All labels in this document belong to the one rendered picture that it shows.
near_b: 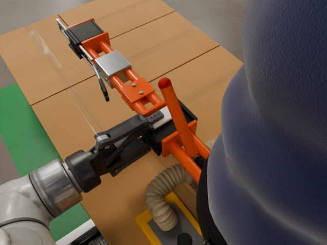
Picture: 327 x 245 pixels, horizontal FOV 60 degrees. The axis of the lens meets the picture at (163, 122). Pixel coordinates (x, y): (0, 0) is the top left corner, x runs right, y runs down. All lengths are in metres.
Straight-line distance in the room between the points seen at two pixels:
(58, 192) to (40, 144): 1.48
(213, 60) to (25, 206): 1.23
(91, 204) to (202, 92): 0.87
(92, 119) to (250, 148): 1.12
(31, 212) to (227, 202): 0.31
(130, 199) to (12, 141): 1.50
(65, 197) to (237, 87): 0.36
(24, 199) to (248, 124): 0.39
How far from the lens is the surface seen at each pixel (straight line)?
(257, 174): 0.20
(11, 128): 2.13
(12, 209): 0.49
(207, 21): 2.76
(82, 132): 1.25
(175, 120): 0.50
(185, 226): 0.60
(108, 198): 0.65
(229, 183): 0.27
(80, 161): 0.51
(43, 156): 1.92
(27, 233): 0.43
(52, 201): 0.51
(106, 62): 0.69
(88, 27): 0.79
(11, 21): 3.06
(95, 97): 1.36
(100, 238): 1.05
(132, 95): 0.61
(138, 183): 0.66
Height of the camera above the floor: 1.55
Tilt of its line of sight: 54 degrees down
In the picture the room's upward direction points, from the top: straight up
